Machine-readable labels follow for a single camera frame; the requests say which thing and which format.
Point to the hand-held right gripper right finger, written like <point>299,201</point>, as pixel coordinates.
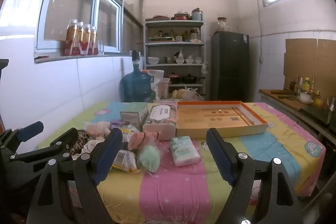
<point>220,158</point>

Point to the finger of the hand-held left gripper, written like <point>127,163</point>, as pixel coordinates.
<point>60,140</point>
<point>31,130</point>

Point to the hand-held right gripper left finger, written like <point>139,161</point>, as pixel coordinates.
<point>107,158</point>

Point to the yellow-white snack packet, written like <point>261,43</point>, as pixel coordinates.
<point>124,161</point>

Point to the white fluffy cloth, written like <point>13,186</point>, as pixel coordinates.
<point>90,147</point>

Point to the leopard print cloth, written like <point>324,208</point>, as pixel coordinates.
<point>81,138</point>

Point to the pink towel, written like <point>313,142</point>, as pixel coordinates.
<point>140,140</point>

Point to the orange cardboard box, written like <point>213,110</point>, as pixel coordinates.
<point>218,119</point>

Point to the green puff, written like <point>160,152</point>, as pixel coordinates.
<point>148,159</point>

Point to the large white floral tissue pack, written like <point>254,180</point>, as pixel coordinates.
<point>160,115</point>

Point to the small snack packet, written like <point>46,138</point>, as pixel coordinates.
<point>130,133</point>

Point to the colourful patchwork cartoon blanket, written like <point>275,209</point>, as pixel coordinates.
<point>173,192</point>

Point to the plastic bag of vegetables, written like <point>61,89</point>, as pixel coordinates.
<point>189,94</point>

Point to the blue water jug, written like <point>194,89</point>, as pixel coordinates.
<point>136,87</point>

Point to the black cooking pot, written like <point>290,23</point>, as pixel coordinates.
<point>190,79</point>

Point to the wooden rolling pin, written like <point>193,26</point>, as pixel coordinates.
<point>279,91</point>

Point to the pink plastic bin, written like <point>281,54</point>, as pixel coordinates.
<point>164,88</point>

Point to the cleaver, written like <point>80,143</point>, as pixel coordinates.
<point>286,96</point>

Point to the hanging plastic bag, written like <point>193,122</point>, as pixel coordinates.
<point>205,69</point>

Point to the dark refrigerator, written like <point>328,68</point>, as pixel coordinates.
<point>229,66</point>

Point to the white flour sack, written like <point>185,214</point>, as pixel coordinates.
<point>156,79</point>

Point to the red cooking pot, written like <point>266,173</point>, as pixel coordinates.
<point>173,78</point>

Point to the grey kitchen counter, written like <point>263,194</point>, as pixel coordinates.
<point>315,129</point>

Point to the clear glass cup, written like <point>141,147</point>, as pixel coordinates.
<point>101,48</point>

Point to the white bowl on counter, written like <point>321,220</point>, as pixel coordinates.
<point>305,98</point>

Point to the black water pump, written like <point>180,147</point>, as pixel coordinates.
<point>135,57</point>

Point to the stacked white bowls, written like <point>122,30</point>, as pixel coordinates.
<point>153,60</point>

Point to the white bottle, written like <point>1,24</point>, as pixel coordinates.
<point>300,85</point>

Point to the grey metal shelf rack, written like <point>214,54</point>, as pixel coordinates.
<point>145,56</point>

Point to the metal cup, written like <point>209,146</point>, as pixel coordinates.
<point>168,60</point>

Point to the yellow jar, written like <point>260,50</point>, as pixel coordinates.
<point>318,102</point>

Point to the yellow oil bottle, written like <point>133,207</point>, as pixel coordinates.
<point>306,85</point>

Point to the amber bottle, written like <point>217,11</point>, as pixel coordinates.
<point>313,87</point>

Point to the aluminium sliding window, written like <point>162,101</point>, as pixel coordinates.
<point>95,16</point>

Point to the green tray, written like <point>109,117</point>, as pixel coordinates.
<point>161,38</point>

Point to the brown cardboard sheet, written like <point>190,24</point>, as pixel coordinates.
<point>309,61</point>

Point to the glass jar with brown lid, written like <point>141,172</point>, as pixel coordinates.
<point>221,24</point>

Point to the teal canister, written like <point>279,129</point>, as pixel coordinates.
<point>197,14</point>

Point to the red basket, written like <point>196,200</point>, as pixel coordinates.
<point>181,16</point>

